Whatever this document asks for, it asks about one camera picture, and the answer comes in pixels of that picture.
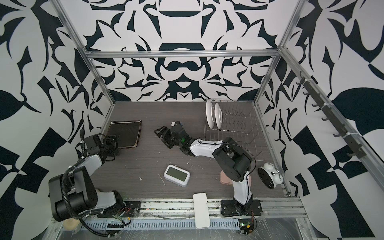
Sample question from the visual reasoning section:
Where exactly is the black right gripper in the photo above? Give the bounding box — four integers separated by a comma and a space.
154, 126, 185, 149

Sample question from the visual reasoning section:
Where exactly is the black square plate gold rim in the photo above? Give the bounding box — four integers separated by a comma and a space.
107, 120, 142, 149

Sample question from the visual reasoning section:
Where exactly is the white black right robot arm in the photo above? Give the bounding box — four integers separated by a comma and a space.
154, 121, 284, 217

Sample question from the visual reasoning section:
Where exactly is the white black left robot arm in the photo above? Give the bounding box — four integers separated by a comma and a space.
49, 132, 132, 238

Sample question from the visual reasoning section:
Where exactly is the white digital clock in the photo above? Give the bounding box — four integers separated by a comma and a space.
164, 165, 191, 187

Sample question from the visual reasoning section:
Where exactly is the small white round plate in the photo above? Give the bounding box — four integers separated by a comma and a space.
206, 100, 216, 129

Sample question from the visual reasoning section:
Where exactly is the pink flat case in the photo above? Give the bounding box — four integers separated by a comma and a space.
220, 171, 252, 187

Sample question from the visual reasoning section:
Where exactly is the beige foam roll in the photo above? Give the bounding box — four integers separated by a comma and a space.
63, 218, 81, 231

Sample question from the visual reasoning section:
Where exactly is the white rectangular box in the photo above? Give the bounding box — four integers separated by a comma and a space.
193, 193, 211, 229

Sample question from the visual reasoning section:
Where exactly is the small circuit board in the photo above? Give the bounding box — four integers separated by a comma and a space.
239, 218, 258, 236

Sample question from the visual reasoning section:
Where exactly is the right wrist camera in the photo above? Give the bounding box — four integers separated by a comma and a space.
171, 121, 183, 127

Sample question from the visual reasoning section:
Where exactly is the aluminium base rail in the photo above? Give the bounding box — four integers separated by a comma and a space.
84, 197, 308, 235

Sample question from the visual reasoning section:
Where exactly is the chrome wire dish rack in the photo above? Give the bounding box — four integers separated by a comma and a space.
203, 100, 271, 162

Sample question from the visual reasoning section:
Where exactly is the black wall hook rail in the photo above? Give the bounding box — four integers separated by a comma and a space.
297, 72, 367, 159

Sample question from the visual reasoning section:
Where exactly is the aluminium cage frame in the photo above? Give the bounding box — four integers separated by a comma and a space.
49, 0, 384, 199

